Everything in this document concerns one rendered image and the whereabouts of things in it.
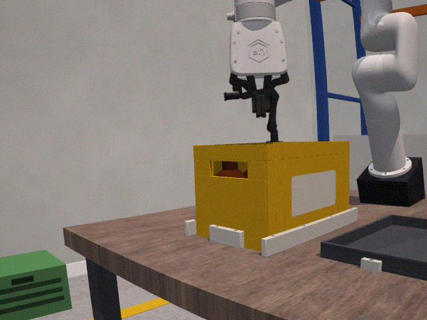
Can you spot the yellow wooden crate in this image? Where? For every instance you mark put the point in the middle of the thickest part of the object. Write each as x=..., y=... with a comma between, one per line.
x=288, y=185

